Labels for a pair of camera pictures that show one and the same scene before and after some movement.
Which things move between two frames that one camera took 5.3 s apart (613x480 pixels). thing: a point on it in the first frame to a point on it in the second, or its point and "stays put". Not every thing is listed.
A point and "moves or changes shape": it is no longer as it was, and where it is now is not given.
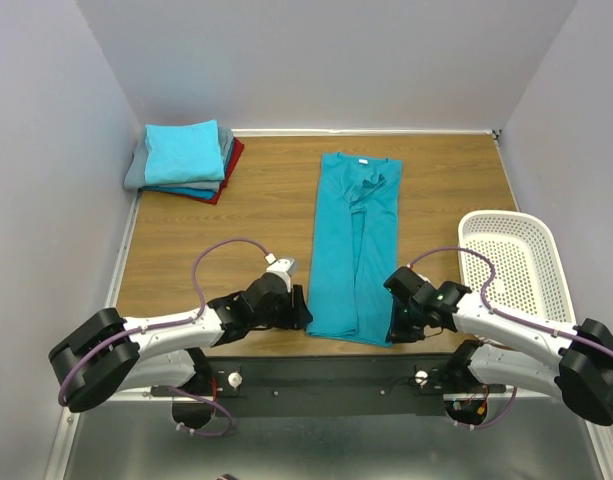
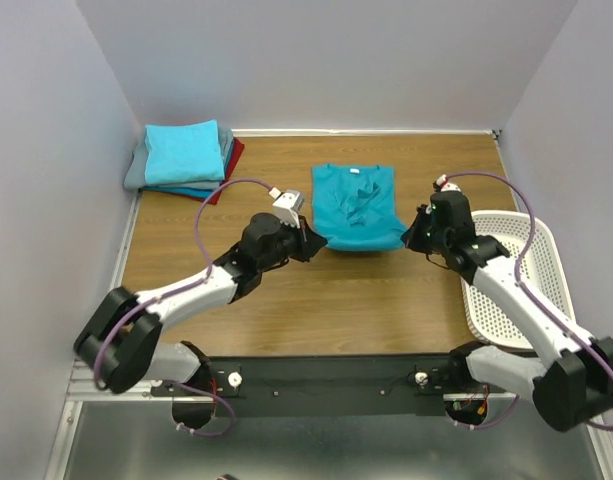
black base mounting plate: (333, 385) stays put
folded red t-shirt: (238, 148) stays put
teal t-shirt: (355, 247) moves or changes shape
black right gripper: (398, 332) to (410, 236)
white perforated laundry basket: (529, 276) stays put
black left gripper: (298, 316) to (309, 243)
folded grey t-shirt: (136, 174) stays put
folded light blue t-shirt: (183, 152) stays put
